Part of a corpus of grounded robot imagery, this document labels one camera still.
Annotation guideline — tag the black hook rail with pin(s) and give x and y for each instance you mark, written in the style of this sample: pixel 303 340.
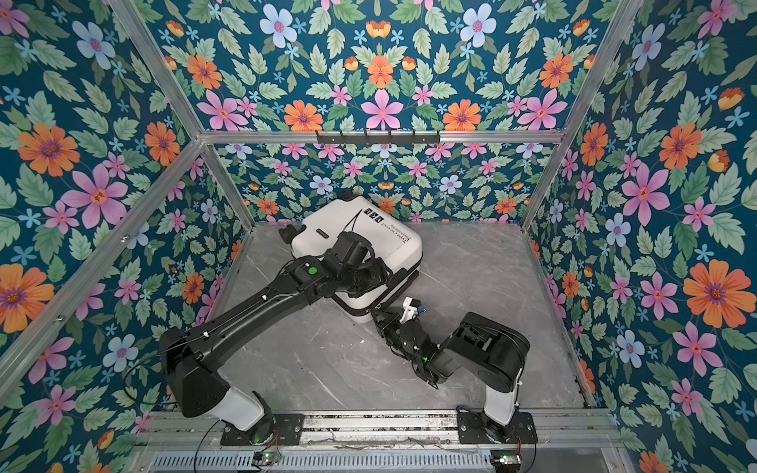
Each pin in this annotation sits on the black hook rail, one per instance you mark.
pixel 366 138

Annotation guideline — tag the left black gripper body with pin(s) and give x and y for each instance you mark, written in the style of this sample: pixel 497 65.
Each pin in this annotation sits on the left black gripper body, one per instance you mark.
pixel 366 275

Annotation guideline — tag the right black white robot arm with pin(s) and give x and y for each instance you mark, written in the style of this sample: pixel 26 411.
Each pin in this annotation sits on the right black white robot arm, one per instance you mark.
pixel 493 353

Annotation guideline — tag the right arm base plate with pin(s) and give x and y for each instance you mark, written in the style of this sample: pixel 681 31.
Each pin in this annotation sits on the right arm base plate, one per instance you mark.
pixel 497 427

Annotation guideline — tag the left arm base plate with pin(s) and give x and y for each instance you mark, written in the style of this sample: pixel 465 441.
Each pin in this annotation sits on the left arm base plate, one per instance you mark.
pixel 272 429

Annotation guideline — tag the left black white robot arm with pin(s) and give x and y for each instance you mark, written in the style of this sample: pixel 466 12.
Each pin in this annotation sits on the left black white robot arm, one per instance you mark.
pixel 191 360

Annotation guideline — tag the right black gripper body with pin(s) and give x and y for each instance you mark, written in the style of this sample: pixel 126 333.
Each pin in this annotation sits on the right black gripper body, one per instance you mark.
pixel 394 333

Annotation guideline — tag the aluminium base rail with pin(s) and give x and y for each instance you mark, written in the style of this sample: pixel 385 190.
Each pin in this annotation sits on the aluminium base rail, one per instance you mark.
pixel 445 429

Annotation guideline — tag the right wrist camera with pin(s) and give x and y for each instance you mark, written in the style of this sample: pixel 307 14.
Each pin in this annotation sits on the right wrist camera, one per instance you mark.
pixel 411 309

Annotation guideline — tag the white hard-shell suitcase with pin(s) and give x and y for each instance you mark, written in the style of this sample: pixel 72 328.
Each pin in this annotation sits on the white hard-shell suitcase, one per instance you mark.
pixel 398 245

